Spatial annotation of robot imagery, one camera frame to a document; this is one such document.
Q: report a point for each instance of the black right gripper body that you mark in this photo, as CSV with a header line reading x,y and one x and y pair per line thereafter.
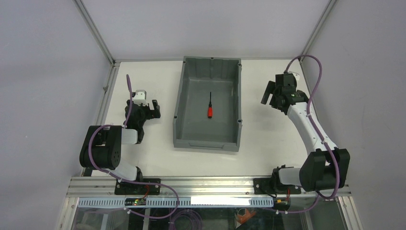
x,y
276,97

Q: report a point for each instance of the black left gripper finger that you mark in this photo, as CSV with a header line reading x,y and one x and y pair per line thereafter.
x,y
156,105
153,114

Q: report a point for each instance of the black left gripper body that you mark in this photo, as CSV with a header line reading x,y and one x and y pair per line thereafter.
x,y
150,112

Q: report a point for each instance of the red handled screwdriver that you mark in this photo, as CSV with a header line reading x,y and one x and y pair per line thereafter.
x,y
210,109

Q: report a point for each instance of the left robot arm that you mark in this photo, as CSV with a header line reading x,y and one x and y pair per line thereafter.
x,y
101,149

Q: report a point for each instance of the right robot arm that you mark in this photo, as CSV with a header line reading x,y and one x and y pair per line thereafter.
x,y
269,139

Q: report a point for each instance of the grey plastic bin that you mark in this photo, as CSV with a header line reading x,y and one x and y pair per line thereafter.
x,y
192,129

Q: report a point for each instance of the orange object under table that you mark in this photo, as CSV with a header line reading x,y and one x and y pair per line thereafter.
x,y
242,215

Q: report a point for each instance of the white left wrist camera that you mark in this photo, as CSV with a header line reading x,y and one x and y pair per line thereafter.
x,y
139,97

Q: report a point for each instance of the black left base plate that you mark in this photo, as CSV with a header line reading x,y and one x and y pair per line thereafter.
x,y
126,188

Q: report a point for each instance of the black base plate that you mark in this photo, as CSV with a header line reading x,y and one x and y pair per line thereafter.
x,y
126,188
271,186

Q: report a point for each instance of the aluminium mounting rail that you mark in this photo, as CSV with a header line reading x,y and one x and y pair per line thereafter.
x,y
233,186

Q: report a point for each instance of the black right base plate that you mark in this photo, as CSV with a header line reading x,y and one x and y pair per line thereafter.
x,y
271,186

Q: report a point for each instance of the white slotted cable duct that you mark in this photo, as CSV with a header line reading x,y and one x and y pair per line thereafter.
x,y
182,202

